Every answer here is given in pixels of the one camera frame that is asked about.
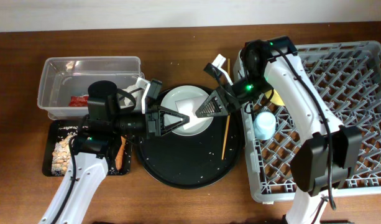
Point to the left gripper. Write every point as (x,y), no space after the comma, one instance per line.
(155,127)

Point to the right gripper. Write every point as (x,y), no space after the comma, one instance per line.
(204,111)

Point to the blue cup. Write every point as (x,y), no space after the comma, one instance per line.
(264,125)

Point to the yellow bowl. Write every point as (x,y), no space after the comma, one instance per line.
(274,97)

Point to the orange carrot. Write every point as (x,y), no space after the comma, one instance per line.
(120,154)

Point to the red snack wrapper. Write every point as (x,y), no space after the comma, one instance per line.
(78,101)

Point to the pink cup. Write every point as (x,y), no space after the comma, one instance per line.
(188,107)

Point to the white tissue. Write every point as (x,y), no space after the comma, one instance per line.
(133,90)

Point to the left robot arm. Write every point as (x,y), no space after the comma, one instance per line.
(99,133)

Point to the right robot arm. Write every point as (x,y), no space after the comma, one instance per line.
(329,149)

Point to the grey dishwasher rack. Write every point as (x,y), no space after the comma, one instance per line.
(347,76)

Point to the wooden chopstick left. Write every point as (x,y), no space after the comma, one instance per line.
(225,137)

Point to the grey plate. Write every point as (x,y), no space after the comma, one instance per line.
(181,93)

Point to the round black serving tray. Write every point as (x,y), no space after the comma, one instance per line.
(192,162)

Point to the black rectangular tray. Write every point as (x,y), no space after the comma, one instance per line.
(52,136)

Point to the clear plastic bin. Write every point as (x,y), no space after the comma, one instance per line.
(65,77)

